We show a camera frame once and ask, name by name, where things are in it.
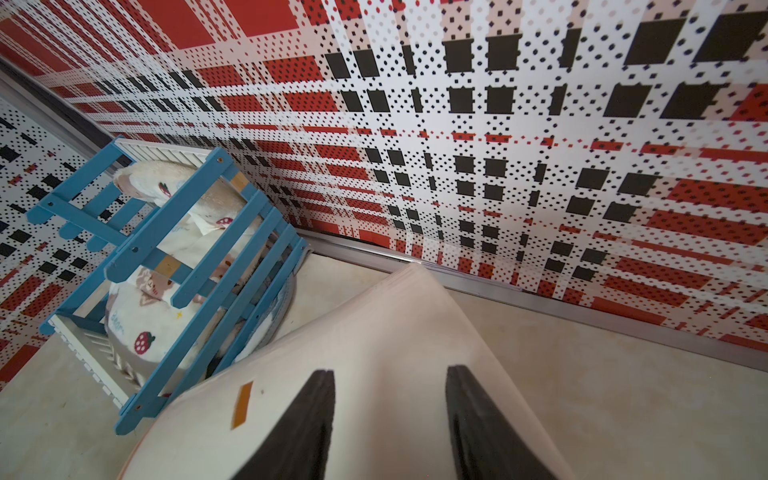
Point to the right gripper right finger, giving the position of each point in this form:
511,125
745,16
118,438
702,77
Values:
484,443

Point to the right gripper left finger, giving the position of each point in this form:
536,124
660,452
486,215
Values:
298,445

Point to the round cabinet with coloured drawers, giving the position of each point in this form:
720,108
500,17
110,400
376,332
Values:
389,348

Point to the bear print bedding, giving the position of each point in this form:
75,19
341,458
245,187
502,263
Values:
140,321

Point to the blue white toy crib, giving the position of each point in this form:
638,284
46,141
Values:
247,279

